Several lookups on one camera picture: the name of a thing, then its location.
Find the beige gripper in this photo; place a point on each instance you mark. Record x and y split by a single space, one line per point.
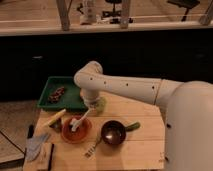
91 104

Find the white dish brush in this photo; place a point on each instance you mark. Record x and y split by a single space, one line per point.
75 123

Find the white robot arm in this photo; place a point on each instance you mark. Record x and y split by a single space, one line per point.
188 107

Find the red orange bowl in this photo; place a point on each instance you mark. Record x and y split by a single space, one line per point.
79 135

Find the dark purple bowl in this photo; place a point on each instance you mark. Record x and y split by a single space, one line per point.
113 133

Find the green plastic cup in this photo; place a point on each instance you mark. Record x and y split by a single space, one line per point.
101 105

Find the green plastic tray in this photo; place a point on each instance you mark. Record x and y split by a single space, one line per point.
70 100

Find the green cucumber toy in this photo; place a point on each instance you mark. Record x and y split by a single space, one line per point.
132 127

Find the grey blue cloth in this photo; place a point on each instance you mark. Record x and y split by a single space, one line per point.
33 146

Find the wooden block with black edge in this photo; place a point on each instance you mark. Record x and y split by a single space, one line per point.
45 157

